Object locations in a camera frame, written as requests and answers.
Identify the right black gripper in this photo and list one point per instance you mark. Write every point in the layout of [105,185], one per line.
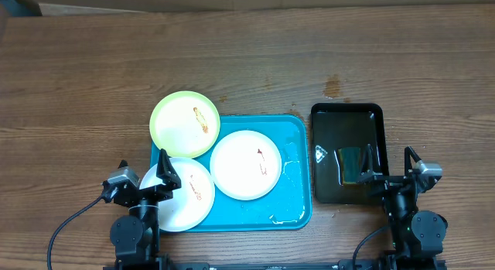
[370,176]

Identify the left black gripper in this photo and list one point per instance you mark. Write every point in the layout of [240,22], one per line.
[170,180]

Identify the green yellow sponge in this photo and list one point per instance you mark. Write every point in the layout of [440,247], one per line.
[349,163]

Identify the white plate with orange stain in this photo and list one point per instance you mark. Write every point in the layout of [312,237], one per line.
[192,202]

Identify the white plate with red stain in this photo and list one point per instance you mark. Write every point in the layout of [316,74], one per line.
[245,165]

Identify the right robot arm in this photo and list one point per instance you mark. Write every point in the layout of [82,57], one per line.
[417,235]

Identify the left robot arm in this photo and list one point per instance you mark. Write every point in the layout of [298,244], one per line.
[136,236]

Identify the black water tray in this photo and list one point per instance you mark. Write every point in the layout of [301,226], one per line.
[336,126]

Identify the blue plastic tray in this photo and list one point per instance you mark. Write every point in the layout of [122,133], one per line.
[288,205]

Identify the yellow-green plate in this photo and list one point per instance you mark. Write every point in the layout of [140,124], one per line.
[185,124]

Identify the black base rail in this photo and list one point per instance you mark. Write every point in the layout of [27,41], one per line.
[345,264]

